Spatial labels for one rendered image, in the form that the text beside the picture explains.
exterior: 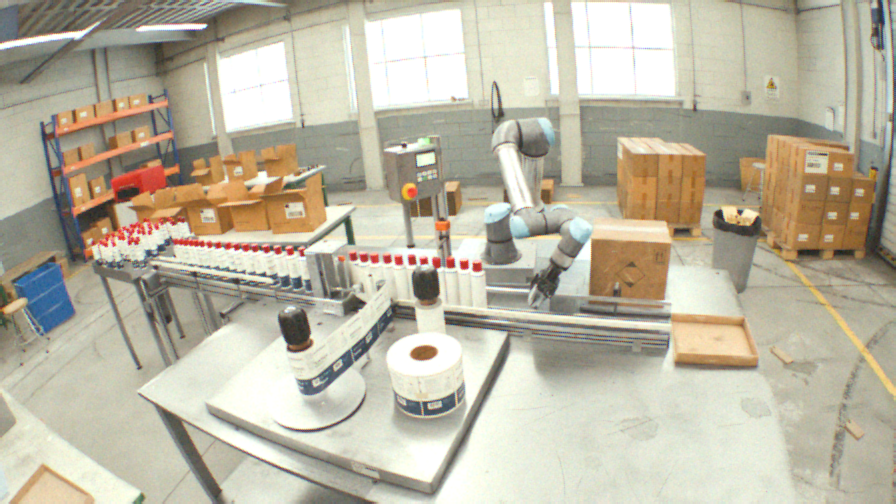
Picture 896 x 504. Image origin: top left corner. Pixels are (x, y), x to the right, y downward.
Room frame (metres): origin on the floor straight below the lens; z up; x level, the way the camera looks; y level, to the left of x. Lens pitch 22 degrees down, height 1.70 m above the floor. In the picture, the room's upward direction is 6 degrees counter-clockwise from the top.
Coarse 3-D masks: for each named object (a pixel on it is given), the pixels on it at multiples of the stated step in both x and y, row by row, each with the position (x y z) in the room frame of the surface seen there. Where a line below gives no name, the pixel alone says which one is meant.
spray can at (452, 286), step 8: (448, 264) 1.46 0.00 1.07; (448, 272) 1.46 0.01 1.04; (456, 272) 1.46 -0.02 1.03; (448, 280) 1.46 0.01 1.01; (456, 280) 1.46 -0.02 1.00; (448, 288) 1.46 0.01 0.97; (456, 288) 1.46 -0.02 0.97; (448, 296) 1.46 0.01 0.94; (456, 296) 1.45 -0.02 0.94; (448, 304) 1.47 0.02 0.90; (456, 304) 1.45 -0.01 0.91
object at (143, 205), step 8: (160, 192) 3.50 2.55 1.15; (168, 192) 3.60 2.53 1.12; (136, 200) 3.55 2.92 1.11; (144, 200) 3.65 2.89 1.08; (152, 200) 3.74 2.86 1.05; (160, 200) 3.48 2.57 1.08; (168, 200) 3.59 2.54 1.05; (136, 208) 3.41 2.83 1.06; (144, 208) 3.40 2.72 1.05; (152, 208) 3.38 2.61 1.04; (160, 208) 3.47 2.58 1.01; (136, 216) 3.49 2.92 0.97; (144, 216) 3.45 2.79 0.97; (152, 224) 3.43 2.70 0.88
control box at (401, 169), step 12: (432, 144) 1.61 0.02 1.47; (384, 156) 1.61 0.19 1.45; (396, 156) 1.53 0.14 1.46; (408, 156) 1.55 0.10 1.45; (396, 168) 1.53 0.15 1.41; (408, 168) 1.54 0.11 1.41; (420, 168) 1.57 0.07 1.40; (432, 168) 1.60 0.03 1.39; (396, 180) 1.54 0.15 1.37; (408, 180) 1.54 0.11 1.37; (432, 180) 1.59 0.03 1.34; (396, 192) 1.55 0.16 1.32; (420, 192) 1.56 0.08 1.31; (432, 192) 1.59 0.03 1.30
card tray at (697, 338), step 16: (672, 320) 1.26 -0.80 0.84; (688, 320) 1.24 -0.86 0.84; (704, 320) 1.21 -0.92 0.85; (720, 320) 1.19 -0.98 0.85; (736, 320) 1.16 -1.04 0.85; (672, 336) 1.17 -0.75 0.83; (688, 336) 1.15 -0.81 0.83; (704, 336) 1.13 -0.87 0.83; (720, 336) 1.11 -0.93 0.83; (736, 336) 1.09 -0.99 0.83; (752, 336) 1.02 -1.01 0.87; (688, 352) 1.02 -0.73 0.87; (704, 352) 1.04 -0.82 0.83; (720, 352) 1.02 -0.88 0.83; (736, 352) 1.00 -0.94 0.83; (752, 352) 0.98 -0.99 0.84
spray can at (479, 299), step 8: (472, 264) 1.42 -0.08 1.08; (480, 264) 1.41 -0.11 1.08; (472, 272) 1.42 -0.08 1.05; (480, 272) 1.41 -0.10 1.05; (472, 280) 1.41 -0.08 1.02; (480, 280) 1.40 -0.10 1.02; (472, 288) 1.42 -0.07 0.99; (480, 288) 1.40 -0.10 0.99; (472, 296) 1.42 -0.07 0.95; (480, 296) 1.40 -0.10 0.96; (480, 304) 1.40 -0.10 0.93
